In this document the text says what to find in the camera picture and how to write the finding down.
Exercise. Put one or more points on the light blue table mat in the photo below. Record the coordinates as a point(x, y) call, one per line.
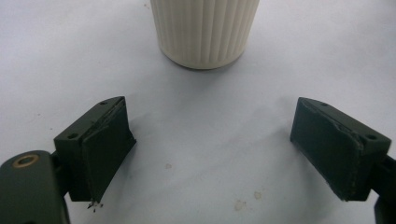
point(205, 130)

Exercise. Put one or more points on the cream ribbed cup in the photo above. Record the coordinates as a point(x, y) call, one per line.
point(204, 31)

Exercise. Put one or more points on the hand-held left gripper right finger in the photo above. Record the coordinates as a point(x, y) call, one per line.
point(336, 152)

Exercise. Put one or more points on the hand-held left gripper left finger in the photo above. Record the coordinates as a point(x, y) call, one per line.
point(99, 155)

